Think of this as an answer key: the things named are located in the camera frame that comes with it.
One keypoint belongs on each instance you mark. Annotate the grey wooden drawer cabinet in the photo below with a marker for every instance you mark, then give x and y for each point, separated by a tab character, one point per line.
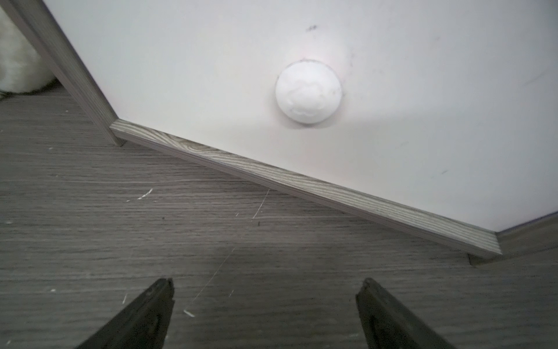
447	129

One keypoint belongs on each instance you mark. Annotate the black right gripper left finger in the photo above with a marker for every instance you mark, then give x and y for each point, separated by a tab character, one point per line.
142	324

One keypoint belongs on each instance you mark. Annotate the white plush toy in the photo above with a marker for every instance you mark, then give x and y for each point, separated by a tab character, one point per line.
22	68

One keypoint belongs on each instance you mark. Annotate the white round lower drawer knob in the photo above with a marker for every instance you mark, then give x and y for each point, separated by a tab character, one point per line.
308	92

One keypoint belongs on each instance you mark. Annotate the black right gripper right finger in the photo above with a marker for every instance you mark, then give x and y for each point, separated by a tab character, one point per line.
387	323

